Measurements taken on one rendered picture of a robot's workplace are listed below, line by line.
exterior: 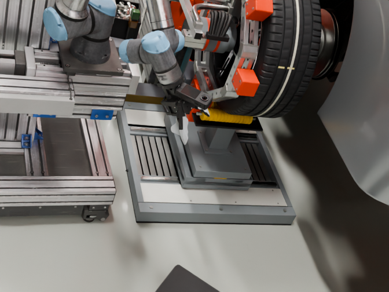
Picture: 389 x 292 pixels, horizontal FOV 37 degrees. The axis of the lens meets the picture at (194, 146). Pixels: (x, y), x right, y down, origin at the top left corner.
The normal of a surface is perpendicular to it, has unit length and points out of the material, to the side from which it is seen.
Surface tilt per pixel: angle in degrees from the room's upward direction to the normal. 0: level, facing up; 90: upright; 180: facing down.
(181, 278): 0
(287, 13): 37
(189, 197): 0
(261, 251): 0
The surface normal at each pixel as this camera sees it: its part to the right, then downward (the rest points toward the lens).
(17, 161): 0.29, -0.72
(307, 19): 0.36, -0.11
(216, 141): 0.22, 0.69
